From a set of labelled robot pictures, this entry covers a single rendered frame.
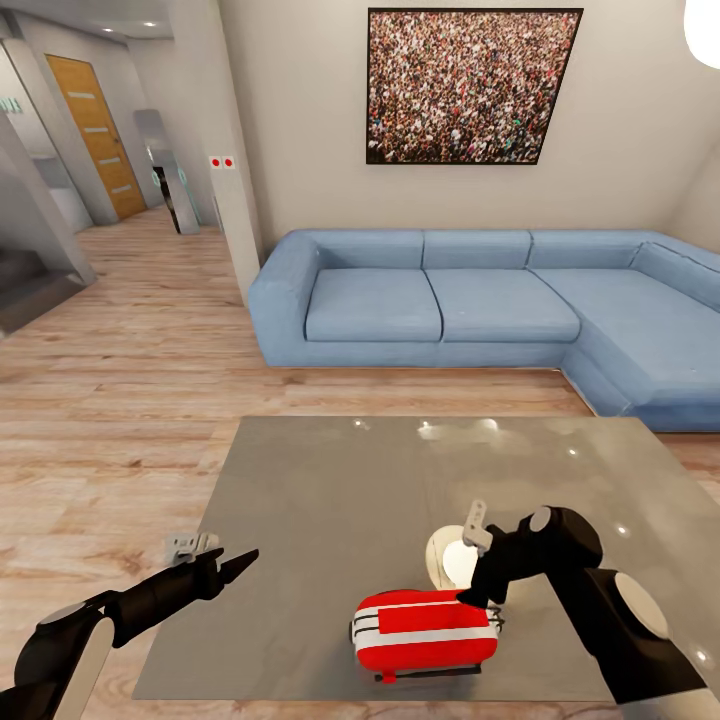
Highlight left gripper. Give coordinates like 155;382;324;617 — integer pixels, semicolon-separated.
144;545;259;627

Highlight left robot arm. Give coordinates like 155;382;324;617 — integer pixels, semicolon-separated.
0;533;259;720

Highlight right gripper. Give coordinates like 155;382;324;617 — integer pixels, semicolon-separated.
456;525;527;609

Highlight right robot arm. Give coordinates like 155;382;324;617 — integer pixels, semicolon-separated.
456;500;720;720

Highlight radio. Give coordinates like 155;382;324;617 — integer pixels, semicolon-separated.
349;589;505;683

